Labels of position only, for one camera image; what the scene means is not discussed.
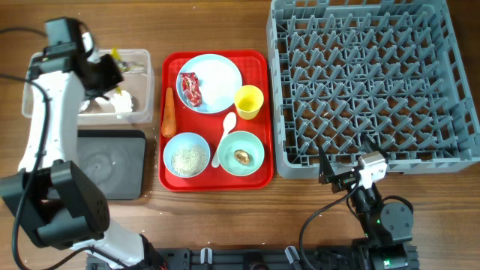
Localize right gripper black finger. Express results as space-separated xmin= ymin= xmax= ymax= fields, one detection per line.
xmin=319 ymin=146 xmax=335 ymax=176
xmin=361 ymin=133 xmax=390 ymax=160

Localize yellow silver foil wrapper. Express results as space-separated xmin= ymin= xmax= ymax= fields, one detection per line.
xmin=111 ymin=48 xmax=149 ymax=91

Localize brown mushroom piece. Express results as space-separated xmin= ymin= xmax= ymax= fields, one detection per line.
xmin=234 ymin=149 xmax=251 ymax=166

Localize orange carrot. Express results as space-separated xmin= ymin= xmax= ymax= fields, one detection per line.
xmin=160 ymin=87 xmax=177 ymax=138

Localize red candy wrapper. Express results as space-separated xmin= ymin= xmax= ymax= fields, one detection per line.
xmin=180 ymin=72 xmax=203 ymax=107

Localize yellow plastic cup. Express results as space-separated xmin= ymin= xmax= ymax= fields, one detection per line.
xmin=234 ymin=85 xmax=265 ymax=120

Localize light blue small bowl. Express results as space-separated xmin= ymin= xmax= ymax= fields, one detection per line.
xmin=163 ymin=132 xmax=211 ymax=178

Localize white rice grains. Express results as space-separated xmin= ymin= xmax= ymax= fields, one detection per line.
xmin=172 ymin=145 xmax=209 ymax=177

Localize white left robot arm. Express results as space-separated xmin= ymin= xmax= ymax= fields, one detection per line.
xmin=1 ymin=43 xmax=167 ymax=269

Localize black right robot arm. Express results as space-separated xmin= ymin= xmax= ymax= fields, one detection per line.
xmin=316 ymin=134 xmax=419 ymax=270

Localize clear plastic waste bin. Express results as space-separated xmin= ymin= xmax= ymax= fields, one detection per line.
xmin=21 ymin=48 xmax=155 ymax=126

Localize grey dishwasher rack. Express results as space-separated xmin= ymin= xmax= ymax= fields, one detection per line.
xmin=266 ymin=0 xmax=479 ymax=179

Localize black waste tray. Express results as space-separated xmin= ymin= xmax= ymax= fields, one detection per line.
xmin=77 ymin=130 xmax=147 ymax=200

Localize crumpled white tissue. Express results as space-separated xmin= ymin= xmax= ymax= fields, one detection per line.
xmin=94 ymin=89 xmax=134 ymax=113

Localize green bowl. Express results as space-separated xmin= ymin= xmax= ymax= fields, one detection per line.
xmin=218 ymin=131 xmax=265 ymax=177

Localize white plastic spoon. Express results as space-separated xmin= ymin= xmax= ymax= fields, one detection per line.
xmin=211 ymin=112 xmax=237 ymax=168

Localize light blue large plate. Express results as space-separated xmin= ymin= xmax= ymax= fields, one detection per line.
xmin=175 ymin=54 xmax=243 ymax=114

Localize red serving tray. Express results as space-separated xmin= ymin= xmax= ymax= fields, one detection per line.
xmin=158 ymin=49 xmax=275 ymax=192

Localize black mounting rail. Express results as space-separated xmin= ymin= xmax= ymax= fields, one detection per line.
xmin=85 ymin=245 xmax=419 ymax=270

